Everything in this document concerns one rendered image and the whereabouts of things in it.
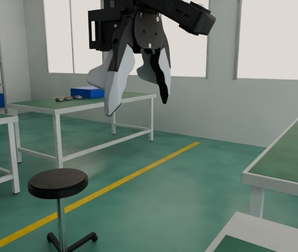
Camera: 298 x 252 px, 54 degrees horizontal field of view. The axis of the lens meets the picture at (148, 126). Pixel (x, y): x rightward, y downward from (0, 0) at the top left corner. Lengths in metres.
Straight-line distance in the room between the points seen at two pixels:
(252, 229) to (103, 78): 0.69
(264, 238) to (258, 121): 3.74
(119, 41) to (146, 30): 0.06
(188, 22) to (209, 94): 4.42
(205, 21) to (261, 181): 1.05
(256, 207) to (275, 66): 3.22
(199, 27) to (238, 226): 0.69
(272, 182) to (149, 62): 0.97
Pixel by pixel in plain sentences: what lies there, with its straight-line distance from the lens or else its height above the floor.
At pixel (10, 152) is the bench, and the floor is 0.42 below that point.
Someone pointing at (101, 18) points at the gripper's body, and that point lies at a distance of 0.42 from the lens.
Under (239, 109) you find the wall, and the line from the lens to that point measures 4.63.
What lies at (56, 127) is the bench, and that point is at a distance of 3.20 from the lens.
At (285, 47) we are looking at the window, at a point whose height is 1.42.
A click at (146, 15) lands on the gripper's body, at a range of 0.41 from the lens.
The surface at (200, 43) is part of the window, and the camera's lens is 4.82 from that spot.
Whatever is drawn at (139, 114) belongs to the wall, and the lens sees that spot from 5.51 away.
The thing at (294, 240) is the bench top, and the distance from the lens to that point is 0.93.
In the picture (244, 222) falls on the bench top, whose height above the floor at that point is 0.75.
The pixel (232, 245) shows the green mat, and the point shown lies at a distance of 0.85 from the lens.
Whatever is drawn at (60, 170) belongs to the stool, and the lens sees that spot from 1.92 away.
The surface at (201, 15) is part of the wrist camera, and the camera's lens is 0.36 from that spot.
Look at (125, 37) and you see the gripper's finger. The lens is 0.38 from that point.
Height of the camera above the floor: 1.22
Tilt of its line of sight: 12 degrees down
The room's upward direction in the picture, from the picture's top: straight up
